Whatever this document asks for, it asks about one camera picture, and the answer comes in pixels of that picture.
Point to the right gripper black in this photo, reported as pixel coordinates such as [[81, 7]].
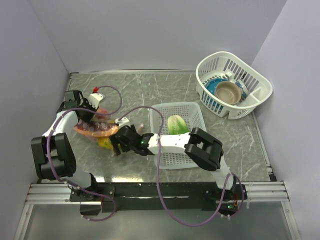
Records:
[[115, 143]]

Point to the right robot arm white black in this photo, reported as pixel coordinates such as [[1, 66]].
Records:
[[202, 148]]

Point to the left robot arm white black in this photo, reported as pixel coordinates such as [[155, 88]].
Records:
[[52, 153]]

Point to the white slatted dish basket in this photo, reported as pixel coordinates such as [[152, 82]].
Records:
[[225, 65]]

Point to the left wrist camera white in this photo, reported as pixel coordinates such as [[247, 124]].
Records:
[[94, 99]]

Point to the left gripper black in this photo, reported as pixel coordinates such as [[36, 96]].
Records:
[[86, 102]]

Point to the blue plate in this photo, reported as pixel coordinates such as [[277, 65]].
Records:
[[212, 84]]

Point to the white blue patterned dish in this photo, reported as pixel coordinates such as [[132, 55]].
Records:
[[243, 88]]

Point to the aluminium frame rail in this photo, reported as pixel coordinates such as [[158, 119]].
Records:
[[58, 193]]

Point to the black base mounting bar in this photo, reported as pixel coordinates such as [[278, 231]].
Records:
[[160, 195]]

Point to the beige bowl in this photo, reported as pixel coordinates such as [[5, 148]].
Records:
[[228, 92]]

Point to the fake green lettuce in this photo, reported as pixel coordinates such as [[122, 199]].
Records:
[[176, 125]]

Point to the fake red tomato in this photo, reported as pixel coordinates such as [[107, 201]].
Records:
[[102, 114]]

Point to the white perforated shallow tray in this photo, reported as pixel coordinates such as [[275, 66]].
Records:
[[173, 156]]

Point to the fake yellow banana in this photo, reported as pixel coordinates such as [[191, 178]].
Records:
[[105, 130]]

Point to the clear zip bag pink slider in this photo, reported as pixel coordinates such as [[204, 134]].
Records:
[[99, 129]]

